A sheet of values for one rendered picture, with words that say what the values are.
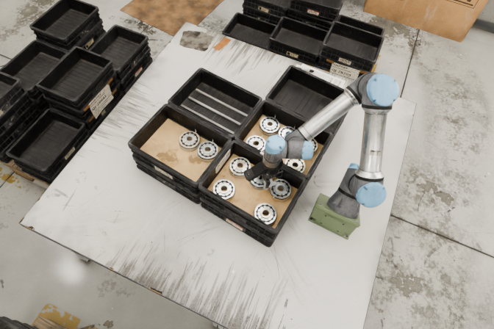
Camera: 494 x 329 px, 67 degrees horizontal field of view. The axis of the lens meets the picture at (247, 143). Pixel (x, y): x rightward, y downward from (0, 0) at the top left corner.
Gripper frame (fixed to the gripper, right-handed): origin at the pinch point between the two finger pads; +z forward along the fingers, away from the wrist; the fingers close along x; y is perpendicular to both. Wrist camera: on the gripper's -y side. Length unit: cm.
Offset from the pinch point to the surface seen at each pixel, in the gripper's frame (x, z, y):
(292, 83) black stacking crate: 54, 2, 42
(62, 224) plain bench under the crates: 18, 15, -92
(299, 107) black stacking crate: 37, 2, 38
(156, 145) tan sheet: 38, 2, -41
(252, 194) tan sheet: -2.7, 2.1, -5.7
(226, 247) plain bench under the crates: -18.4, 15.2, -24.2
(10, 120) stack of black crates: 115, 45, -122
